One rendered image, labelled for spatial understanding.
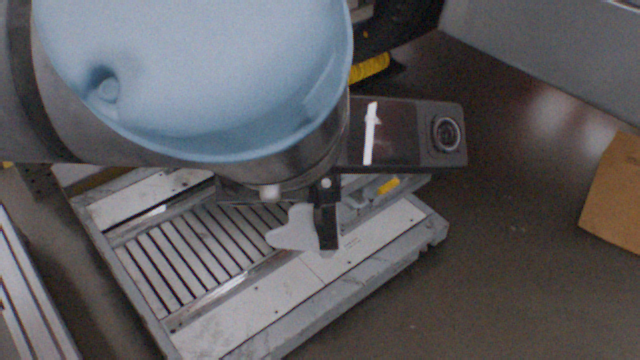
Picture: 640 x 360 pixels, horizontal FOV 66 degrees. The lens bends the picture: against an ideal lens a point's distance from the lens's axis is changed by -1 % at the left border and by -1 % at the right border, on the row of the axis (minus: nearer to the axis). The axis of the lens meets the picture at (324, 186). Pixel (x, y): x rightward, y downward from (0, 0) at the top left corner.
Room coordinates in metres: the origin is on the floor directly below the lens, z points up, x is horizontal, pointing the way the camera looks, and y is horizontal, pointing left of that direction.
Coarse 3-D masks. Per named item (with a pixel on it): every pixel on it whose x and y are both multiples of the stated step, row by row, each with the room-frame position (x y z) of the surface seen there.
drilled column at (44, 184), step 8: (16, 168) 1.13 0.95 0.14; (24, 168) 1.14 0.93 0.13; (32, 168) 1.15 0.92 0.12; (40, 168) 1.16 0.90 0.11; (48, 168) 1.18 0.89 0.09; (24, 176) 1.13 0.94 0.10; (32, 176) 1.14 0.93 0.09; (40, 176) 1.16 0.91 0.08; (48, 176) 1.17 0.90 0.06; (32, 184) 1.14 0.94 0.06; (40, 184) 1.15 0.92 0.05; (48, 184) 1.16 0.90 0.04; (32, 192) 1.13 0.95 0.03; (40, 192) 1.15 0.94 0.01; (48, 192) 1.15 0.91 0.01
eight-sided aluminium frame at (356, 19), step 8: (352, 0) 0.87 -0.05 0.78; (360, 0) 0.89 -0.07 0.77; (368, 0) 0.89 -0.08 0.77; (352, 8) 0.87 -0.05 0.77; (360, 8) 0.88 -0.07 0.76; (368, 8) 0.89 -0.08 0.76; (352, 16) 0.87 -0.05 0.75; (360, 16) 0.88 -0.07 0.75; (368, 16) 0.90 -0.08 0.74; (352, 24) 0.88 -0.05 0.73; (360, 24) 0.91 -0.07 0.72
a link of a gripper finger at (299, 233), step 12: (300, 204) 0.25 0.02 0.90; (312, 204) 0.26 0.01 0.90; (336, 204) 0.26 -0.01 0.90; (300, 216) 0.25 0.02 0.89; (312, 216) 0.26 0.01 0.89; (336, 216) 0.25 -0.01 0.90; (288, 228) 0.25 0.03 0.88; (300, 228) 0.25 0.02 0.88; (312, 228) 0.25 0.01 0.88; (276, 240) 0.26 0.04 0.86; (288, 240) 0.26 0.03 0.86; (300, 240) 0.26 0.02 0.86; (312, 240) 0.26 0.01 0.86; (324, 252) 0.25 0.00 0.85
